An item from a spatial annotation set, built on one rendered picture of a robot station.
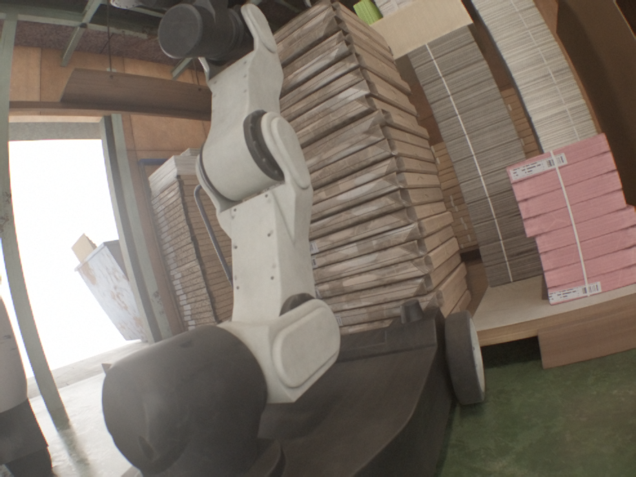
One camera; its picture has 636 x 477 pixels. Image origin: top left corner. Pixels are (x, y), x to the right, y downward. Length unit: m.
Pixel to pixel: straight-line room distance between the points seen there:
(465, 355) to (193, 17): 0.81
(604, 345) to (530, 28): 1.06
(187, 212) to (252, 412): 2.38
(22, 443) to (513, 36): 1.84
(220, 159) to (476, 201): 0.93
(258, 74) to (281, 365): 0.58
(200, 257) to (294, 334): 2.22
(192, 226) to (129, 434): 2.36
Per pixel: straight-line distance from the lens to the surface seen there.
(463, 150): 1.32
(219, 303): 2.66
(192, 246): 2.66
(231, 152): 0.63
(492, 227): 1.31
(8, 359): 0.74
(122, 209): 3.14
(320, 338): 0.54
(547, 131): 1.31
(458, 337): 0.69
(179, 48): 0.74
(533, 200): 0.93
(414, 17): 1.52
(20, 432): 0.91
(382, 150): 0.89
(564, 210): 0.94
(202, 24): 0.72
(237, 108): 0.71
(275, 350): 0.45
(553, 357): 0.86
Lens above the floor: 0.40
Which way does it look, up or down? 2 degrees up
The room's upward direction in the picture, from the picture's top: 17 degrees counter-clockwise
